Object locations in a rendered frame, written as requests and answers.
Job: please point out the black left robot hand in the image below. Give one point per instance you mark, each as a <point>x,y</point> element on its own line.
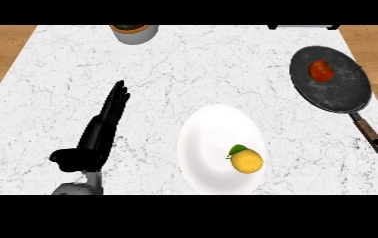
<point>101,132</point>

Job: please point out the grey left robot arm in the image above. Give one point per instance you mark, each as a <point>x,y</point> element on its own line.
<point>83,185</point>

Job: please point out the white oval plate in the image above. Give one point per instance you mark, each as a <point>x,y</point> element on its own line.
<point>216,142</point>

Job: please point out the red tomato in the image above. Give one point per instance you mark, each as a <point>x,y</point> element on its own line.
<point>321,70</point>

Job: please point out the dark grey frying pan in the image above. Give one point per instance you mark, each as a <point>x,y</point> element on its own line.
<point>340,88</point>

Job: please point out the grey plant pot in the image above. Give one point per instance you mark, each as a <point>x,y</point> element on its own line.
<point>133,33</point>

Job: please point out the yellow lemon with green leaf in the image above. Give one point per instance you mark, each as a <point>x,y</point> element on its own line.
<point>245,161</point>

